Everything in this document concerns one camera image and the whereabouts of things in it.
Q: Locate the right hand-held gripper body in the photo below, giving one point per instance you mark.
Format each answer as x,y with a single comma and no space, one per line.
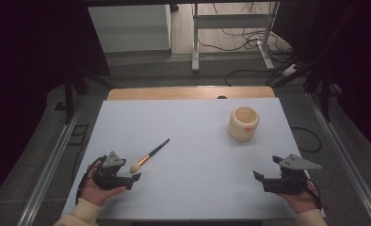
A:
288,183

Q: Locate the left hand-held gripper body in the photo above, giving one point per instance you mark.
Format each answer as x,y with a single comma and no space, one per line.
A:
109,175

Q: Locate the cream cup with orange mark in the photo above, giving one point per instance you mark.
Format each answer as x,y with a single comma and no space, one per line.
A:
244,124

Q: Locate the person's right hand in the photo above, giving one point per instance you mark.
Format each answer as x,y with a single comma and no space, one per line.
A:
299,202

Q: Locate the person's left hand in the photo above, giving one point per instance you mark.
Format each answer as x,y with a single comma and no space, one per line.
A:
94,193

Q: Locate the white table mat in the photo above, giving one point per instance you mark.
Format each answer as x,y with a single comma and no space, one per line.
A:
180,125

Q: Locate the black stand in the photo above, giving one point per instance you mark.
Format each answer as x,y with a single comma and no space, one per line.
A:
69,94
325,91

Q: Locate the white power strip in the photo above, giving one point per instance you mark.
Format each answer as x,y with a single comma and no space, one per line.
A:
289,69

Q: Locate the white cabinet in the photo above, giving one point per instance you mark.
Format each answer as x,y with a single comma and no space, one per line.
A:
130,28

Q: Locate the black floor frame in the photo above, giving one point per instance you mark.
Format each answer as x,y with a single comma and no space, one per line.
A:
77,135

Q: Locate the aluminium floor rail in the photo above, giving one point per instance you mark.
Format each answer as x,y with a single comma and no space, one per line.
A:
346,160
48,169

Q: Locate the white metal desk frame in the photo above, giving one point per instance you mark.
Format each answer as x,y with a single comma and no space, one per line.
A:
227,21

